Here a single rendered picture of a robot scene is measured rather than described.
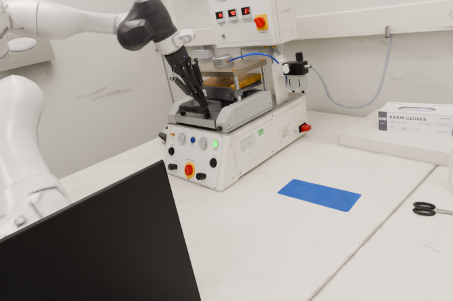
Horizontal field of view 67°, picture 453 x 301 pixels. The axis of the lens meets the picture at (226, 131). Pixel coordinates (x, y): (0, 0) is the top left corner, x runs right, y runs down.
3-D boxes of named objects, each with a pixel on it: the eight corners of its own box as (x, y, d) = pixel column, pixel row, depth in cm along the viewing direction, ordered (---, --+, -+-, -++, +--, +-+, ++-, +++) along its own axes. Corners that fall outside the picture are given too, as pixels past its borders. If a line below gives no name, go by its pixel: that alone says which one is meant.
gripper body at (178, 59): (174, 43, 118) (187, 66, 123) (158, 57, 114) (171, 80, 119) (189, 42, 113) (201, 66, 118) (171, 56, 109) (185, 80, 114)
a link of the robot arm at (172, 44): (148, 43, 112) (156, 57, 115) (170, 40, 103) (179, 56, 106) (173, 23, 118) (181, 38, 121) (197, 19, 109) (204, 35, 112)
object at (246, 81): (224, 81, 146) (220, 59, 143) (265, 83, 130) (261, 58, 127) (194, 93, 135) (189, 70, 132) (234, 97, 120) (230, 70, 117)
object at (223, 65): (230, 77, 153) (225, 48, 148) (288, 79, 131) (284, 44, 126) (189, 93, 137) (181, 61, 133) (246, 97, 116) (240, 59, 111)
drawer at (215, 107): (229, 100, 150) (226, 83, 148) (269, 104, 135) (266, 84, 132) (176, 124, 132) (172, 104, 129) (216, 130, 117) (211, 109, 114)
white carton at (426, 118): (389, 118, 135) (388, 100, 132) (458, 124, 119) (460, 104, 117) (378, 130, 127) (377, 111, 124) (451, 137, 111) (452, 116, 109)
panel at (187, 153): (165, 172, 136) (170, 124, 135) (216, 190, 115) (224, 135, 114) (160, 172, 134) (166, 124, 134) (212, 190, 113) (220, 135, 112)
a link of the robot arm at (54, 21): (36, 3, 93) (152, 22, 103) (48, -6, 109) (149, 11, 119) (36, 43, 98) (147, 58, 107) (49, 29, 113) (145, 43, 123)
